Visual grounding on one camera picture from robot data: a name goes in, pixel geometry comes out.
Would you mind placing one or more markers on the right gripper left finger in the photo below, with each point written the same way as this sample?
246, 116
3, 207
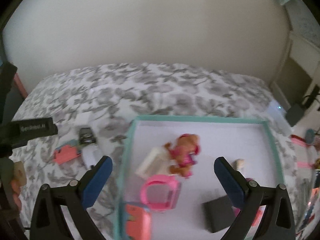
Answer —
48, 221

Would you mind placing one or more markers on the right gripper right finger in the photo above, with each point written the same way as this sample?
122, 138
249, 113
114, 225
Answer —
277, 221

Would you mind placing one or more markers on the black power adapter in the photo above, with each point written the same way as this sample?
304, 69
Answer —
218, 211

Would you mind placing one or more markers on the black toy car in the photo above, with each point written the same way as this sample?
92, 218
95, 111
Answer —
86, 136

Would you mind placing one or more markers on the orange blue folding tool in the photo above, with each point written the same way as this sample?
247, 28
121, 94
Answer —
137, 221

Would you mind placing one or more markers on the brown pink puppy figurine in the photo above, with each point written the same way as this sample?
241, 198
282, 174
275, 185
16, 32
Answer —
182, 153

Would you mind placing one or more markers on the person's left hand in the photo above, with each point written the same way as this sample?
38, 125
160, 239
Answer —
16, 192

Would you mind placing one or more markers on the pink wooden furniture edge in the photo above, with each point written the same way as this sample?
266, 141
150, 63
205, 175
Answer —
20, 86

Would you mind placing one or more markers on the white power adapter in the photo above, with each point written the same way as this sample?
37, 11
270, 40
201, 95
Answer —
83, 120

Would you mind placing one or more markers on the pink smart band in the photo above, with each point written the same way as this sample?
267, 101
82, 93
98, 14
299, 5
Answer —
160, 193

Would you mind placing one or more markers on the teal white box tray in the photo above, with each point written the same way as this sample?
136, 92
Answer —
231, 138

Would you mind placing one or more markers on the grey floral blanket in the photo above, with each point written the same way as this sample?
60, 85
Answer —
112, 95

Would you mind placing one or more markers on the cream plastic piece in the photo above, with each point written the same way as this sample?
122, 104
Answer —
157, 162

